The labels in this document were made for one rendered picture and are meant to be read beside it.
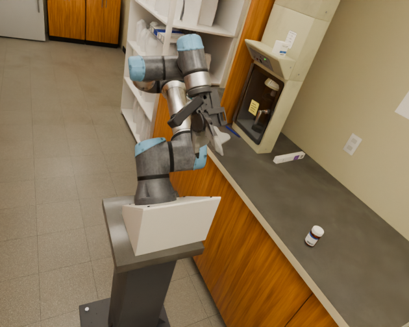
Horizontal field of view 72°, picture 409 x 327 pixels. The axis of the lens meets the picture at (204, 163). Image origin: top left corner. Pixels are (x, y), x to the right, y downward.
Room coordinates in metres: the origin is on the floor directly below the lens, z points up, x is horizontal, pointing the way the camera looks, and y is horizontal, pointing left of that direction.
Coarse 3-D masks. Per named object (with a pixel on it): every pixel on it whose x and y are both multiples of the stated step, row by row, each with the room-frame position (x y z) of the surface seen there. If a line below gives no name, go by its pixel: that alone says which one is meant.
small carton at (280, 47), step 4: (276, 40) 1.57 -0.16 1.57; (276, 44) 1.56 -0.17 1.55; (280, 44) 1.54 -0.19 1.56; (284, 44) 1.54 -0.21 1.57; (288, 44) 1.56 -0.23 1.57; (276, 48) 1.55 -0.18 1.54; (280, 48) 1.53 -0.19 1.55; (284, 48) 1.55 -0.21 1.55; (272, 52) 1.57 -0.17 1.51; (276, 52) 1.55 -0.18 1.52; (280, 52) 1.54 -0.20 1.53; (284, 52) 1.55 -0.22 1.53
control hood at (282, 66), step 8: (248, 40) 1.70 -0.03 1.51; (248, 48) 1.73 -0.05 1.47; (256, 48) 1.62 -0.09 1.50; (264, 48) 1.62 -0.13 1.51; (272, 48) 1.69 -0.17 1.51; (272, 56) 1.51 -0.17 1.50; (280, 56) 1.52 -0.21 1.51; (272, 64) 1.56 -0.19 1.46; (280, 64) 1.48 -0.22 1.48; (288, 64) 1.51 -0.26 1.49; (280, 72) 1.52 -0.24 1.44; (288, 72) 1.52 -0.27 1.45
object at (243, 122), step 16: (256, 64) 1.76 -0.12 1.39; (256, 80) 1.71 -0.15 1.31; (272, 80) 1.61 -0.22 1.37; (256, 96) 1.67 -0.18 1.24; (272, 96) 1.57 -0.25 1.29; (240, 112) 1.74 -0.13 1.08; (256, 112) 1.63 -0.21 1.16; (272, 112) 1.53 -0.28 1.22; (240, 128) 1.70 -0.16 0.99; (256, 128) 1.58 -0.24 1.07; (256, 144) 1.54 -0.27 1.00
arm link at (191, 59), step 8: (184, 40) 0.83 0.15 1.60; (192, 40) 0.83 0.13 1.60; (200, 40) 0.85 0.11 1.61; (184, 48) 0.82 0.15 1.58; (192, 48) 0.82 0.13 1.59; (200, 48) 0.83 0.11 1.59; (184, 56) 0.81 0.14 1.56; (192, 56) 0.81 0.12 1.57; (200, 56) 0.82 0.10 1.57; (184, 64) 0.80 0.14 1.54; (192, 64) 0.80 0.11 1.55; (200, 64) 0.81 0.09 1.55; (184, 72) 0.80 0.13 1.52; (192, 72) 0.79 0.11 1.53
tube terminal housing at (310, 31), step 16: (272, 16) 1.77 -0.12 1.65; (288, 16) 1.67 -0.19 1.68; (304, 16) 1.59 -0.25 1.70; (272, 32) 1.73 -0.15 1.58; (304, 32) 1.55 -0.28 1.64; (320, 32) 1.58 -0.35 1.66; (304, 48) 1.54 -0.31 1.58; (304, 64) 1.57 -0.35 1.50; (288, 80) 1.53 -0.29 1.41; (288, 96) 1.56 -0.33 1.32; (288, 112) 1.59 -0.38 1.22; (272, 128) 1.55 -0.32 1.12; (272, 144) 1.59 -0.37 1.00
